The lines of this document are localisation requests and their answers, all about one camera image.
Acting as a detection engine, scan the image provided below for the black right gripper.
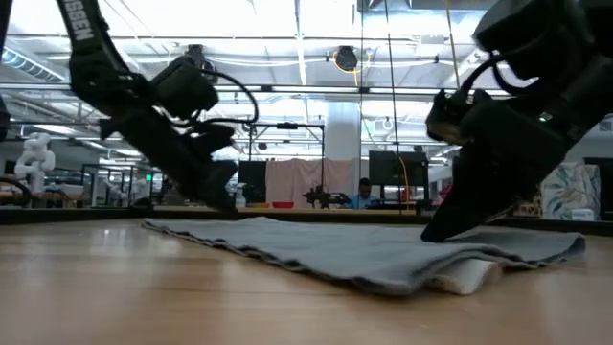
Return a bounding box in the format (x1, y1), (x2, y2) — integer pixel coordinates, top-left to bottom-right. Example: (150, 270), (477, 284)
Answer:
(420, 98), (569, 243)

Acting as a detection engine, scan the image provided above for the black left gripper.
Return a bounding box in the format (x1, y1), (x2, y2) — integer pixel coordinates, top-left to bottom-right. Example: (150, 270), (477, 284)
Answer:
(99, 107), (239, 212)

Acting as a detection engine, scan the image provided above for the grey cloth towel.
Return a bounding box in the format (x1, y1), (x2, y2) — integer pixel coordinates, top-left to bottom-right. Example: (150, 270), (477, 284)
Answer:
(141, 216), (588, 297)

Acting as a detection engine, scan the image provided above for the small black monitor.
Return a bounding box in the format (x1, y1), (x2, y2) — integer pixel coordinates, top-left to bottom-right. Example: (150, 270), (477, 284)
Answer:
(238, 160), (268, 203)

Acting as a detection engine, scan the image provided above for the large black monitor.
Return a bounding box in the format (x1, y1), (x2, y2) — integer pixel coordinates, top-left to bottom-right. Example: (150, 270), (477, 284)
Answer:
(367, 149), (431, 201)

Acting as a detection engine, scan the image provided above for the pink hanging cloth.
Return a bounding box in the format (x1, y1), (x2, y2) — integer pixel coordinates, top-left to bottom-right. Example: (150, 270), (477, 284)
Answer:
(265, 157), (356, 210)

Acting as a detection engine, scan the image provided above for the person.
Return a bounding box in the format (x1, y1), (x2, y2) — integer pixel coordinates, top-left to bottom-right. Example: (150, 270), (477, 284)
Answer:
(345, 177), (380, 211)

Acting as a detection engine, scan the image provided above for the floral patterned cloth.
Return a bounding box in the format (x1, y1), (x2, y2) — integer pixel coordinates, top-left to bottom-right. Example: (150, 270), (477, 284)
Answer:
(540, 161), (602, 222)

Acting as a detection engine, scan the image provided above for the white building column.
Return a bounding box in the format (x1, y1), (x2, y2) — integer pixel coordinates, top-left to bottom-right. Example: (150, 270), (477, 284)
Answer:
(325, 100), (364, 162)

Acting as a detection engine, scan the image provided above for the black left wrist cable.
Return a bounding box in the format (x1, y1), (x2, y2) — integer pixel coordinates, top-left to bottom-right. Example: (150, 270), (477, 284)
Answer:
(189, 70), (261, 127)

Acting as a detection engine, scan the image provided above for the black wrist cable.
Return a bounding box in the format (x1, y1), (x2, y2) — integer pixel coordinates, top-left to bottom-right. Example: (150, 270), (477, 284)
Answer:
(459, 50), (533, 97)
(189, 70), (261, 127)

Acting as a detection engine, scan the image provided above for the black metal cage frame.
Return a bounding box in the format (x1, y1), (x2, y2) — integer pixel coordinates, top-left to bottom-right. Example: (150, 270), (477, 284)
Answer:
(79, 162), (155, 208)

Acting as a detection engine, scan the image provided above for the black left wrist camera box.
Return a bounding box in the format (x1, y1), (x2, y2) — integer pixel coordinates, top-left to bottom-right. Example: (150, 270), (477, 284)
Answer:
(150, 55), (220, 121)

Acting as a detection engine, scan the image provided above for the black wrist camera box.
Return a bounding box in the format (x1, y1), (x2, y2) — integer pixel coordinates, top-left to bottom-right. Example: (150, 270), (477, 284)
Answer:
(150, 55), (220, 121)
(424, 88), (494, 148)

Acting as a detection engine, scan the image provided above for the black metal frame stand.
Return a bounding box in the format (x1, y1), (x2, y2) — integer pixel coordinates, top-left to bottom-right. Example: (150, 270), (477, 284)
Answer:
(246, 122), (327, 208)

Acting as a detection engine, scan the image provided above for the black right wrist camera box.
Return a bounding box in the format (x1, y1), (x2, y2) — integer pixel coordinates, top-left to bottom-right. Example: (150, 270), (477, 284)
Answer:
(424, 88), (494, 148)

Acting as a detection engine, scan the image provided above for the black ceiling cable reel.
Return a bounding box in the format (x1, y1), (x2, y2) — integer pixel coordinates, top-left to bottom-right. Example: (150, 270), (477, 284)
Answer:
(333, 45), (360, 73)
(184, 43), (208, 63)

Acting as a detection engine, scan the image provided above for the black table edge frame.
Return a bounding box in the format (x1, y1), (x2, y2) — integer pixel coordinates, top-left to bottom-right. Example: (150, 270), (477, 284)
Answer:
(0, 204), (613, 237)

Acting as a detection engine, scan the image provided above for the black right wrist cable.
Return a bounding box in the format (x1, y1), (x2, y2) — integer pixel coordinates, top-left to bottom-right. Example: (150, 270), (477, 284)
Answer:
(459, 50), (533, 97)

